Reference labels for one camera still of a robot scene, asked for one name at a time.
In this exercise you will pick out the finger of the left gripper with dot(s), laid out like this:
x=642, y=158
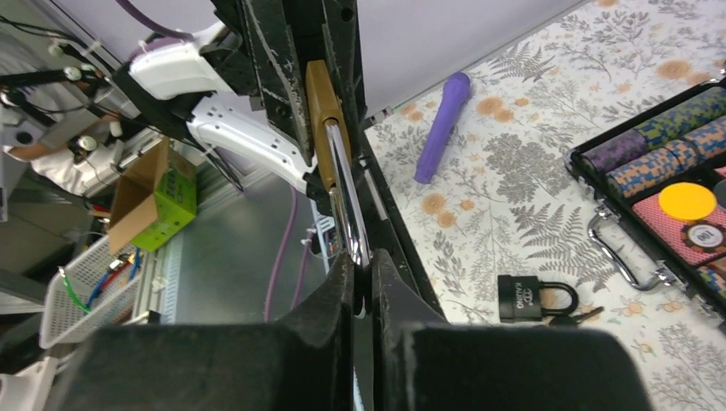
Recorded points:
x=343, y=58
x=279, y=73

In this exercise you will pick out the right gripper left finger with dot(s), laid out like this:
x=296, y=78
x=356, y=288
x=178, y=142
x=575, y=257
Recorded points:
x=302, y=361

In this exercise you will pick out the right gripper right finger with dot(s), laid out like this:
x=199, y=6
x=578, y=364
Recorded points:
x=427, y=363

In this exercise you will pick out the black padlock with keys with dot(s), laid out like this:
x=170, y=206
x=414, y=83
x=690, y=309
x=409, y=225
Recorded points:
x=519, y=300

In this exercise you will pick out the brass padlock long shackle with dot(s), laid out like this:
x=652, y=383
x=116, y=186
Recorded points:
x=332, y=148

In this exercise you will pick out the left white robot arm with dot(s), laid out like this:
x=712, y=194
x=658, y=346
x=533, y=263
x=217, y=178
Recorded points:
x=203, y=87

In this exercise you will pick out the black poker chip case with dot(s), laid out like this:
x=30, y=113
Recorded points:
x=659, y=184

